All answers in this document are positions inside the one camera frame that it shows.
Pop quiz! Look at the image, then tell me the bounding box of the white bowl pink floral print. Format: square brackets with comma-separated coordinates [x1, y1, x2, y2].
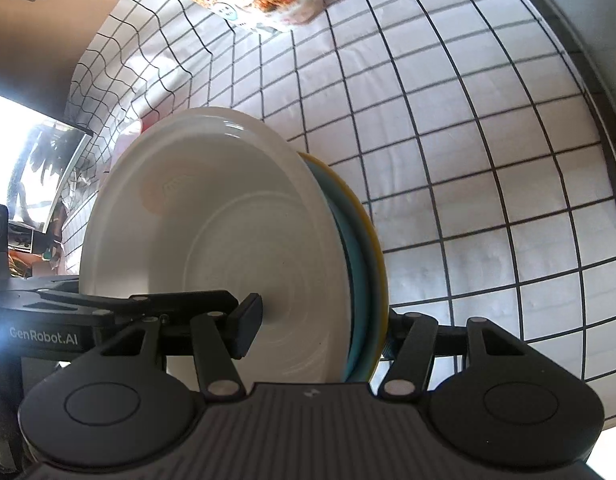
[79, 106, 353, 383]

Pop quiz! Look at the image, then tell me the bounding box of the black flat screen television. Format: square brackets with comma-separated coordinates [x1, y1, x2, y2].
[0, 91, 94, 236]

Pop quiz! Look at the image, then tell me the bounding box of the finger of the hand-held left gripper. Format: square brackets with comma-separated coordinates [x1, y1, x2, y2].
[38, 289, 239, 319]

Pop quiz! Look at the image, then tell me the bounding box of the white checkered tablecloth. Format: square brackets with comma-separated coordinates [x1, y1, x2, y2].
[63, 0, 616, 386]

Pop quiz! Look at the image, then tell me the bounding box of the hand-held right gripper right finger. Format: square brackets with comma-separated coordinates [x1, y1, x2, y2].
[378, 311, 538, 399]

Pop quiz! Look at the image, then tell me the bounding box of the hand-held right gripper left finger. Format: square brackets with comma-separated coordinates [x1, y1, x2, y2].
[100, 294, 265, 401]

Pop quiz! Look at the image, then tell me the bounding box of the white bowl yellow rim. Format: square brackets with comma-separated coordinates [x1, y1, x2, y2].
[308, 155, 389, 378]

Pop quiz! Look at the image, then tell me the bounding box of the blue bowl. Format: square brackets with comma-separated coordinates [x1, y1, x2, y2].
[300, 152, 381, 383]

